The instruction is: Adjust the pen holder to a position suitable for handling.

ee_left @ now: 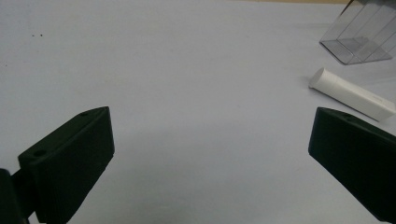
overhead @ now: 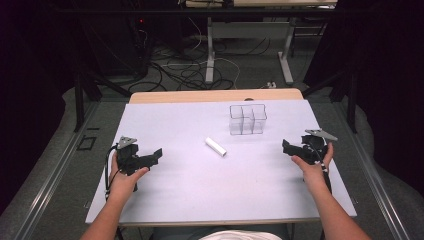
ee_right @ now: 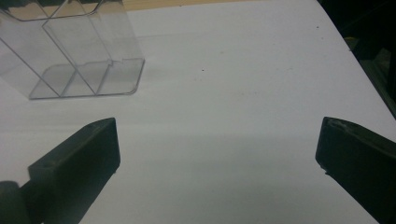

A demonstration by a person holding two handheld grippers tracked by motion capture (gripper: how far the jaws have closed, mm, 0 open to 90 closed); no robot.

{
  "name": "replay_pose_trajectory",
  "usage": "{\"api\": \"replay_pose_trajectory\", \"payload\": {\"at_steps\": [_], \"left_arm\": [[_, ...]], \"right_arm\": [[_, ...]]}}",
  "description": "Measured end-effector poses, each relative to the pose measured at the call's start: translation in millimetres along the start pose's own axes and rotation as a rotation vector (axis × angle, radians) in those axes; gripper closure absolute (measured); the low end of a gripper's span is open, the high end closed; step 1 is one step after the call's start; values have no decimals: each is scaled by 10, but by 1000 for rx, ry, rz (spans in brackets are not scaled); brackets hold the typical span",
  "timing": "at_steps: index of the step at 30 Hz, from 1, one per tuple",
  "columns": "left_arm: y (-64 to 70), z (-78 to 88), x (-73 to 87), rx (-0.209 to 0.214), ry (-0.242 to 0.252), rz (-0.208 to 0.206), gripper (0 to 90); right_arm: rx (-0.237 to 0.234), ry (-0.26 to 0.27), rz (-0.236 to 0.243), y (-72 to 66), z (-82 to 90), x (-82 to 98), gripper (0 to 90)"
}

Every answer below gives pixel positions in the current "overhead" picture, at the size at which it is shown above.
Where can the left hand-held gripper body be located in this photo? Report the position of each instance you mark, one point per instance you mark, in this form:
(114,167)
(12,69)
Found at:
(128,156)

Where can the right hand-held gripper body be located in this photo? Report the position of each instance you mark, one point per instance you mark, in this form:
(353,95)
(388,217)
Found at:
(313,150)

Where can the clear acrylic divided organizer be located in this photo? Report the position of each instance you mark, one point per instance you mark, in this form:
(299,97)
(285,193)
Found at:
(248,120)

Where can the white cylindrical tube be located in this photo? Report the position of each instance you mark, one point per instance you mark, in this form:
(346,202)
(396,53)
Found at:
(215,146)

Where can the person's right hand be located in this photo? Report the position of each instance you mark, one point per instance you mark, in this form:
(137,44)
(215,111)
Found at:
(315,175)

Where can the person's left hand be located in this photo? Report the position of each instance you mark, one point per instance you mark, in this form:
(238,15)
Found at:
(121,185)

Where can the white table sheet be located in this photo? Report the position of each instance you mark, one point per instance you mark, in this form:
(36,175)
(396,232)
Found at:
(206,190)

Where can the black metal stand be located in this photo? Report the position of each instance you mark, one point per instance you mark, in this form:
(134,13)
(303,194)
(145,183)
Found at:
(351,100)
(79,100)

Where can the white power plug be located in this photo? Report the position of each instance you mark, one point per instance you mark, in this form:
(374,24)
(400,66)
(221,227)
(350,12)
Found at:
(271,84)

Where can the person's white shirt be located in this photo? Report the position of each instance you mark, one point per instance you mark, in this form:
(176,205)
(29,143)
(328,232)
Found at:
(240,235)

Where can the black computer tower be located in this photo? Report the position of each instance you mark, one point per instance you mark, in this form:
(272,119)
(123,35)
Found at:
(141,43)

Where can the metal floor rail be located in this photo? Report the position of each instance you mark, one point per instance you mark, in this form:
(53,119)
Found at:
(50,180)
(373,180)

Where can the white metal desk frame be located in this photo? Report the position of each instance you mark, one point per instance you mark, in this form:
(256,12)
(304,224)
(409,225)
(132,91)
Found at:
(209,50)

